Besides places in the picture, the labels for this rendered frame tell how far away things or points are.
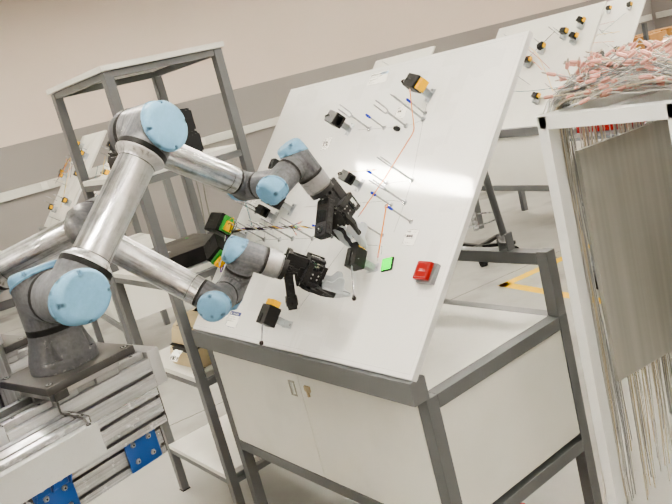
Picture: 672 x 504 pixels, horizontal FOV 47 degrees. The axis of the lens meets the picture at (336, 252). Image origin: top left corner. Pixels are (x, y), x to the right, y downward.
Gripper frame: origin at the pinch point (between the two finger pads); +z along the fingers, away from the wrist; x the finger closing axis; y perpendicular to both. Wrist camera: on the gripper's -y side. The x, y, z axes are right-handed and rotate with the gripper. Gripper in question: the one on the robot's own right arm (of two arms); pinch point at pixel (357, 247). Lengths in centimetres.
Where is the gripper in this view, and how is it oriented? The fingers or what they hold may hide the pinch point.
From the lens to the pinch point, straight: 215.3
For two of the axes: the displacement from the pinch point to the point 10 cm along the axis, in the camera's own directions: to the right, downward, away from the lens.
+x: -6.7, 1.9, 7.2
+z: 5.7, 7.5, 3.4
